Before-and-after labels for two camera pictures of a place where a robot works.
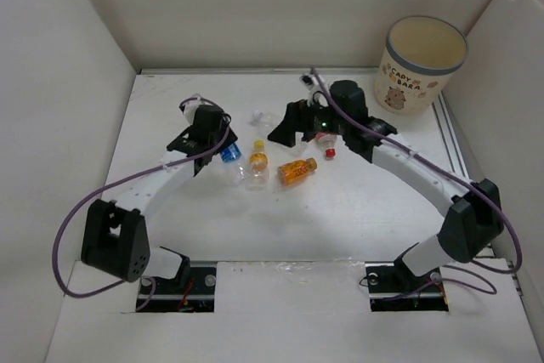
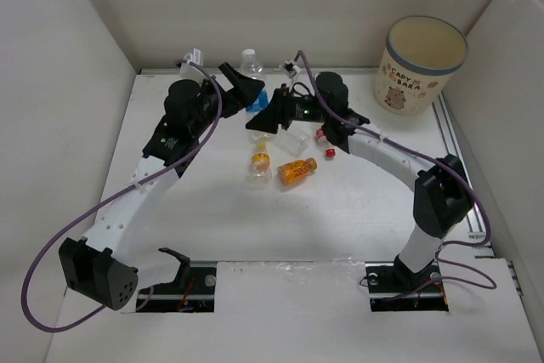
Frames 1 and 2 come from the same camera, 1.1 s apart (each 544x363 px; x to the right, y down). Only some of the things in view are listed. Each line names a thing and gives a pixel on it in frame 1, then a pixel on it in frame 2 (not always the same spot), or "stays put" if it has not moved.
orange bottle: [294, 171] stays put
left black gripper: [229, 138] → [243, 89]
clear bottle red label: [328, 141] stays put
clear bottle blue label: [232, 156] → [251, 68]
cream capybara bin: [421, 57] stays put
